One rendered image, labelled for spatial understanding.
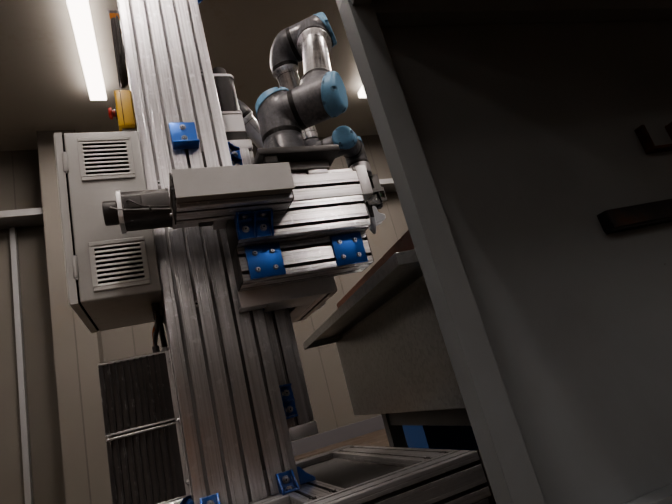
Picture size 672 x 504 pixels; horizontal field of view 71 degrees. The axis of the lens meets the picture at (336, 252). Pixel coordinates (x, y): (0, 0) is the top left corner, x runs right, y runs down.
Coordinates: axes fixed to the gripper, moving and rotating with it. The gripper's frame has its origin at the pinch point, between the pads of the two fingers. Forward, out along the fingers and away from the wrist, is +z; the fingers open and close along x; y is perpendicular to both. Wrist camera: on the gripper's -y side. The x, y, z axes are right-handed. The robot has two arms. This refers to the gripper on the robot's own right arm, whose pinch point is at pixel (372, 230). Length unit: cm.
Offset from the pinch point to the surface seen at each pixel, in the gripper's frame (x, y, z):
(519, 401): -82, -21, 55
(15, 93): 208, -167, -230
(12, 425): 285, -208, 10
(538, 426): -82, -20, 59
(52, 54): 168, -130, -230
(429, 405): -3, 1, 58
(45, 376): 287, -184, -22
